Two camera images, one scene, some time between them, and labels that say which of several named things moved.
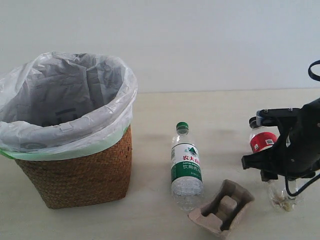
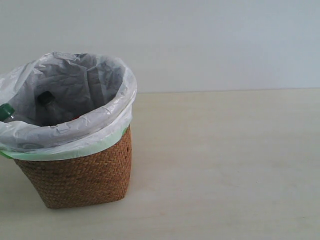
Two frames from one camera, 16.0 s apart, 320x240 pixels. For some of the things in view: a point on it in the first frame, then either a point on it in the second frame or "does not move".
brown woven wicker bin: (72, 183) does not move
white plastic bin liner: (57, 106) does not move
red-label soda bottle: (262, 138) to (49, 111)
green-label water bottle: (186, 170) to (6, 112)
